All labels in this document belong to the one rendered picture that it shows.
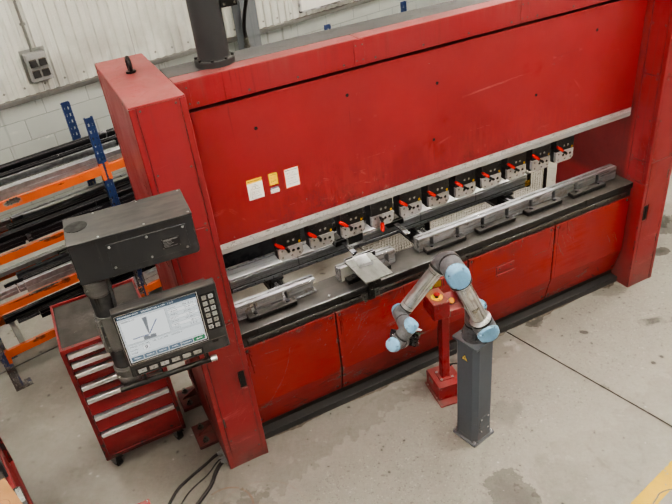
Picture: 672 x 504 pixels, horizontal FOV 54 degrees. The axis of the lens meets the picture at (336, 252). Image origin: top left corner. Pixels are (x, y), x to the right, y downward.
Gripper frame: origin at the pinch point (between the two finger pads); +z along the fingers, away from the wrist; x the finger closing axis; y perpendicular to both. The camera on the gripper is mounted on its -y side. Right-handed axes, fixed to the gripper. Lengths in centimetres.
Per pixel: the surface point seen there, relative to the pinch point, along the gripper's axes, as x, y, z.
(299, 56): 134, -60, -61
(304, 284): 13, -70, -7
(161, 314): 12, -67, -127
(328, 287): 11, -62, 8
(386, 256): 33, -41, 39
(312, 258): 24, -82, 19
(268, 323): -9, -76, -30
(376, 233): 44, -57, 53
